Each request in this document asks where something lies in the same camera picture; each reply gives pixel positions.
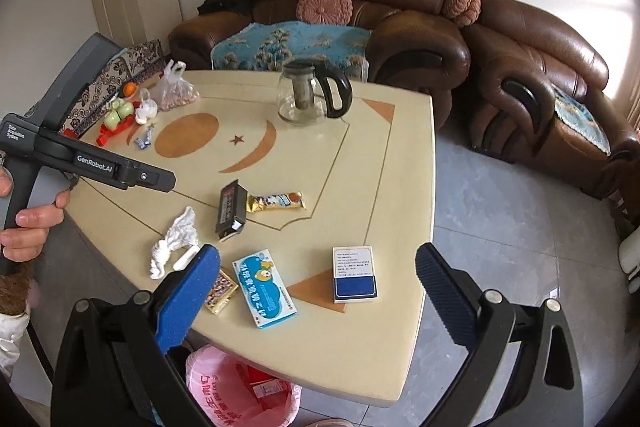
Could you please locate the pink lined trash bin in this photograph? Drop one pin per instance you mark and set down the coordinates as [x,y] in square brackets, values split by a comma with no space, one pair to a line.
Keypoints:
[235,387]

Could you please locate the yellow ice cream wrapper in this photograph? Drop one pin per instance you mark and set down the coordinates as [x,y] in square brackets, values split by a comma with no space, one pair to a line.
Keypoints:
[275,201]

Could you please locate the small white plastic bag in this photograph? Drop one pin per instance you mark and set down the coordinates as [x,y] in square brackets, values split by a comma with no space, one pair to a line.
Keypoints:
[146,109]

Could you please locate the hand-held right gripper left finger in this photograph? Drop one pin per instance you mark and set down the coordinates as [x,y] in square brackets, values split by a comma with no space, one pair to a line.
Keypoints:
[192,292]

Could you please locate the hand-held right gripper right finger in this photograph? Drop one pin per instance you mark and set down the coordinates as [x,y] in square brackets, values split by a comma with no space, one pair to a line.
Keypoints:
[445,292]

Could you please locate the red tray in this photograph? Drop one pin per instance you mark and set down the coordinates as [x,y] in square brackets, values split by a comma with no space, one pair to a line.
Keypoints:
[120,129]

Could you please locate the person's left hand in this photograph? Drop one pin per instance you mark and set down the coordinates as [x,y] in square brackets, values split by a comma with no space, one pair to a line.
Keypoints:
[30,219]

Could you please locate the blue white medicine box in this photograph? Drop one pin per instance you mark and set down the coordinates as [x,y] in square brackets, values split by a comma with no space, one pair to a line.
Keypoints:
[265,289]

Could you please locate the white blue cigarette box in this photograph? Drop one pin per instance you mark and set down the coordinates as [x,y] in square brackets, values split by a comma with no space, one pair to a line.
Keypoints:
[354,274]

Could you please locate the blue armchair seat cover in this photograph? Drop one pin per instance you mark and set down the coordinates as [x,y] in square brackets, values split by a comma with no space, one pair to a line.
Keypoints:
[582,119]

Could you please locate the gold patterned box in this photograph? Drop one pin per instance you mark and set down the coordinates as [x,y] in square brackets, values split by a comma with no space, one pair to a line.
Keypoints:
[221,293]

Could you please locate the dark floral patterned sofa cover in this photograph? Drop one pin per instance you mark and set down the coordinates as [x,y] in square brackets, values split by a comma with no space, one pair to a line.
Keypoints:
[135,59]

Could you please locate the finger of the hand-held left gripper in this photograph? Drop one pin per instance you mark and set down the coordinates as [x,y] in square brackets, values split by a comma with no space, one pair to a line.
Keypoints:
[105,164]

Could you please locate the clear plastic bag of nuts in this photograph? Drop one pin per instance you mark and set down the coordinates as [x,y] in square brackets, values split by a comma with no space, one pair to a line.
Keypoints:
[177,92]

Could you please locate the white plastic object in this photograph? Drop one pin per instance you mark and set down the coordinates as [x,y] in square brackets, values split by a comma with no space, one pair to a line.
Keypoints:
[631,257]

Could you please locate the blue wrapped candy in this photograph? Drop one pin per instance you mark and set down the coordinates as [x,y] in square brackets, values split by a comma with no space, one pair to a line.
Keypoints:
[144,140]

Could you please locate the orange fruit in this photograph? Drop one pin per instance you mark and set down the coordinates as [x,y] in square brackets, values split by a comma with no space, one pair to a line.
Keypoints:
[130,90]

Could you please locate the green cup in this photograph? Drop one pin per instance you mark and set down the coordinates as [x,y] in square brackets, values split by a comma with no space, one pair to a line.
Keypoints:
[111,120]
[125,109]

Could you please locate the brown leather armchair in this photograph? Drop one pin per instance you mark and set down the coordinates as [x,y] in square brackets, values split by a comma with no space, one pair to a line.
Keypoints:
[540,52]

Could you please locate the brown leather sofa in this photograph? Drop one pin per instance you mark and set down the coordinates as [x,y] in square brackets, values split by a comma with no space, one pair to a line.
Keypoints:
[400,32]

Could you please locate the blue floral sofa cover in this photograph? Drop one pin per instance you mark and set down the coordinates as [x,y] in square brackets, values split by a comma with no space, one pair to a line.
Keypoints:
[300,44]

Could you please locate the small white stick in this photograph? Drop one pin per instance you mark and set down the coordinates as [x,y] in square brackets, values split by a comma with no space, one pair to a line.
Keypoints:
[186,257]

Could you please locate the black box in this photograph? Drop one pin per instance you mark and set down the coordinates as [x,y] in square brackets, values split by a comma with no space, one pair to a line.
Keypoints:
[231,207]

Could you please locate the white tissue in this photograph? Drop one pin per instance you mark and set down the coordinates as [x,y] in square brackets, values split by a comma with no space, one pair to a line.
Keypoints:
[175,234]

